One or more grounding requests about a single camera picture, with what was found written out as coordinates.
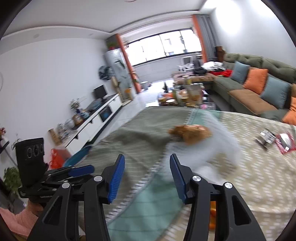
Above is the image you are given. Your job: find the white foam wrap sheet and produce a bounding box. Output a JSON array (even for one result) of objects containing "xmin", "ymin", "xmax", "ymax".
[{"xmin": 161, "ymin": 109, "xmax": 241, "ymax": 185}]

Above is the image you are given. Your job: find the gold foil wrapper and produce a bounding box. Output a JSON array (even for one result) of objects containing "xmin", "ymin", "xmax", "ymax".
[{"xmin": 168, "ymin": 125, "xmax": 212, "ymax": 145}]

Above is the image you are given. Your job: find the orange peel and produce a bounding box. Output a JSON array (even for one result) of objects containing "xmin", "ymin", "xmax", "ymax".
[{"xmin": 209, "ymin": 201, "xmax": 216, "ymax": 230}]

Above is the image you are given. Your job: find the teal plastic trash bin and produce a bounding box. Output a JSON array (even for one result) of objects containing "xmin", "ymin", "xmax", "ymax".
[{"xmin": 62, "ymin": 146, "xmax": 92, "ymax": 167}]

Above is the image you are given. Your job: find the small white trash can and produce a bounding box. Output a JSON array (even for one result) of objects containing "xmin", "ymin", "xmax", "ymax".
[{"xmin": 140, "ymin": 81, "xmax": 149, "ymax": 90}]

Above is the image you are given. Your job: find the person's left hand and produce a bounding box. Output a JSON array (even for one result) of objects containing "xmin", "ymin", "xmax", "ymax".
[{"xmin": 26, "ymin": 200, "xmax": 44, "ymax": 216}]

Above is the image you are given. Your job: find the orange plastic bag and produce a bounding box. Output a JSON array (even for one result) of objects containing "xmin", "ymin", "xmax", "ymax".
[{"xmin": 49, "ymin": 148, "xmax": 71, "ymax": 169}]

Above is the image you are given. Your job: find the black plant stand shelf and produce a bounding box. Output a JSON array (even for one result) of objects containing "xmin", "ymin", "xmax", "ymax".
[{"xmin": 0, "ymin": 127, "xmax": 21, "ymax": 153}]

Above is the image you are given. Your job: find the white black tv cabinet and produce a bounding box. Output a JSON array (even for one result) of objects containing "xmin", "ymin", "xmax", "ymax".
[{"xmin": 59, "ymin": 94, "xmax": 122, "ymax": 155}]

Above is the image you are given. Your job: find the cluttered coffee table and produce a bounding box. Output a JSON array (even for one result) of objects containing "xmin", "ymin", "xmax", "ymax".
[{"xmin": 157, "ymin": 74, "xmax": 218, "ymax": 110}]

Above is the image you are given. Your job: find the potted tall green plant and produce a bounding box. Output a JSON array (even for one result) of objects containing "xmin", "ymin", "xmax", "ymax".
[{"xmin": 114, "ymin": 59, "xmax": 136, "ymax": 100}]

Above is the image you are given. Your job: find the small black monitor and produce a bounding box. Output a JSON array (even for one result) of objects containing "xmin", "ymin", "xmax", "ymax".
[{"xmin": 93, "ymin": 85, "xmax": 107, "ymax": 99}]

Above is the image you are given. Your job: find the blue garment on rack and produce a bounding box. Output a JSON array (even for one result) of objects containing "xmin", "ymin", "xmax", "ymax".
[{"xmin": 98, "ymin": 65, "xmax": 113, "ymax": 81}]

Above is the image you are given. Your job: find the red white snack packet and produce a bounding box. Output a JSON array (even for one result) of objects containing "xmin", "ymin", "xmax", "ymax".
[{"xmin": 275, "ymin": 132, "xmax": 295, "ymax": 155}]

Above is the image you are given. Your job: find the white office chair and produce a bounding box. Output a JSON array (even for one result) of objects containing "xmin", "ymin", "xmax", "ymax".
[{"xmin": 178, "ymin": 56, "xmax": 194, "ymax": 72}]

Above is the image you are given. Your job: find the pile of clothes on sofa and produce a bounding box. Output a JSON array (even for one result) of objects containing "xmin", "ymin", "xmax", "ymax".
[{"xmin": 193, "ymin": 61, "xmax": 232, "ymax": 77}]

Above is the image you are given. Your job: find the white standing air conditioner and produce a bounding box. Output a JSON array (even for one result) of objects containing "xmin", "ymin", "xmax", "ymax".
[{"xmin": 104, "ymin": 49, "xmax": 133, "ymax": 99}]

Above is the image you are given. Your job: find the teal cushion far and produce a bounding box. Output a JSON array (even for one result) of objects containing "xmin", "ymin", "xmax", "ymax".
[{"xmin": 230, "ymin": 61, "xmax": 250, "ymax": 84}]

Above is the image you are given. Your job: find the teal cushion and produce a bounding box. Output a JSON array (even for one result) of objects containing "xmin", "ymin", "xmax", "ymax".
[
  {"xmin": 260, "ymin": 76, "xmax": 290, "ymax": 109},
  {"xmin": 230, "ymin": 61, "xmax": 250, "ymax": 84}
]

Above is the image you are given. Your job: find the orange cushion far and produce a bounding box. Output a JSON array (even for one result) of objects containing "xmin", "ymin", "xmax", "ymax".
[{"xmin": 243, "ymin": 67, "xmax": 268, "ymax": 94}]

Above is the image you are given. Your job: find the orange cushion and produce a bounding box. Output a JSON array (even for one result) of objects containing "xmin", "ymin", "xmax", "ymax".
[
  {"xmin": 243, "ymin": 67, "xmax": 268, "ymax": 94},
  {"xmin": 282, "ymin": 97, "xmax": 296, "ymax": 126}
]

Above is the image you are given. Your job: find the orange cushion near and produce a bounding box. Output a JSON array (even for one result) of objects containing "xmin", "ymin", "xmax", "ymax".
[{"xmin": 282, "ymin": 97, "xmax": 296, "ymax": 126}]

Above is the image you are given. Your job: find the teal cushion near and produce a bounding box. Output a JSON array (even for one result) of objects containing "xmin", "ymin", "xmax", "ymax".
[{"xmin": 260, "ymin": 76, "xmax": 290, "ymax": 109}]

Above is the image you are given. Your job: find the left orange curtain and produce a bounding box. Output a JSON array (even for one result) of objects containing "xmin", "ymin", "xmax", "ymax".
[{"xmin": 115, "ymin": 34, "xmax": 142, "ymax": 94}]

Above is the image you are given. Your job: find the right orange grey curtain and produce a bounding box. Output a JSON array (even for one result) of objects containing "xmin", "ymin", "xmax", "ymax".
[{"xmin": 192, "ymin": 14, "xmax": 220, "ymax": 63}]

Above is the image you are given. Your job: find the window with black frame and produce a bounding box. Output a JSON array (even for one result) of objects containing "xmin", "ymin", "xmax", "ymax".
[{"xmin": 125, "ymin": 29, "xmax": 202, "ymax": 66}]

